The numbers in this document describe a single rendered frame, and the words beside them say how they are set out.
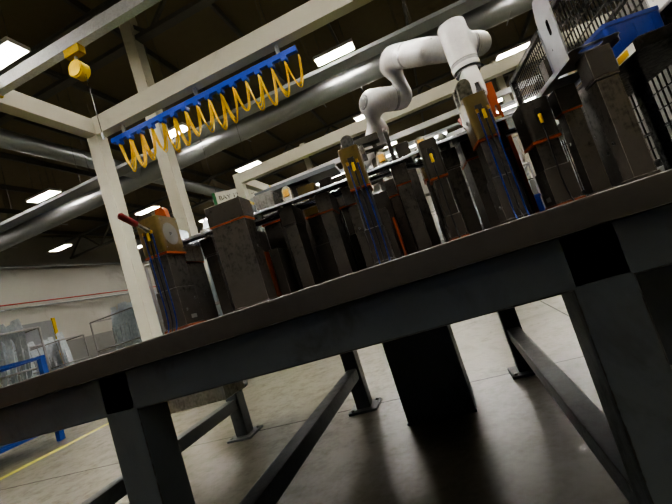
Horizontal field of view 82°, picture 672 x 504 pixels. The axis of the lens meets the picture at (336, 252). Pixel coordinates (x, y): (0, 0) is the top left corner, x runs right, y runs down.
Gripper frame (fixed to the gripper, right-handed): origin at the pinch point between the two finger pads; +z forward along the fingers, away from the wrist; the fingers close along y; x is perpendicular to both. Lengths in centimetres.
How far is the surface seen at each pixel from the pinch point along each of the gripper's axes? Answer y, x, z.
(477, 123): 19.9, -7.4, 6.0
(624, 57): 13.5, 32.1, 1.8
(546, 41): -7.3, 26.5, -18.0
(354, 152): 16.8, -39.2, 0.5
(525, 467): -4, -22, 103
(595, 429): 30, -9, 80
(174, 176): -652, -475, -310
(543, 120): 19.2, 7.4, 11.0
